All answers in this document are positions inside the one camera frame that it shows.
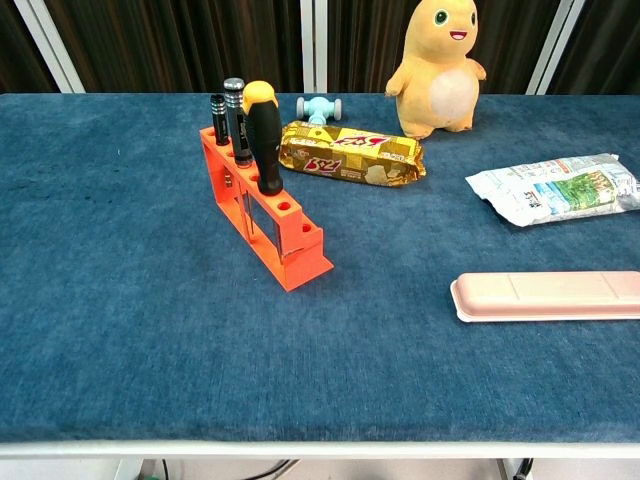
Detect white table frame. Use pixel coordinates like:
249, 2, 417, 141
0, 439, 640, 480

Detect white frame post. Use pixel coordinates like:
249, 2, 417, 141
12, 0, 86, 95
524, 0, 586, 96
299, 0, 329, 95

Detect black curtain panel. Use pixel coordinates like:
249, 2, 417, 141
327, 0, 561, 96
549, 0, 640, 96
0, 0, 57, 95
44, 0, 304, 95

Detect orange bit holder rack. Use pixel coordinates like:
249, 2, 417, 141
198, 125, 335, 293

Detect slim black precision screwdriver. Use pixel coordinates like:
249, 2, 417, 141
208, 93, 232, 148

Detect light blue toy hammer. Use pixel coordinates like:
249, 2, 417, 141
295, 96, 345, 127

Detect yellow plush duck toy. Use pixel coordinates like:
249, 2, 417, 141
384, 0, 488, 140

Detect pink oblong case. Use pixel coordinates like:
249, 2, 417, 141
449, 271, 640, 324

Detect blue table cloth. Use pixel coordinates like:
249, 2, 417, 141
0, 92, 640, 447

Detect white printed snack bag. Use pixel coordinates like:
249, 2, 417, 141
464, 152, 640, 229

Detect black yellow-capped screwdriver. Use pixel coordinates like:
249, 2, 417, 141
242, 79, 286, 197

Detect gold snack packet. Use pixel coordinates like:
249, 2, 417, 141
278, 119, 428, 188

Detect silver-capped precision screwdriver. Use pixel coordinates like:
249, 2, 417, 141
222, 77, 254, 169

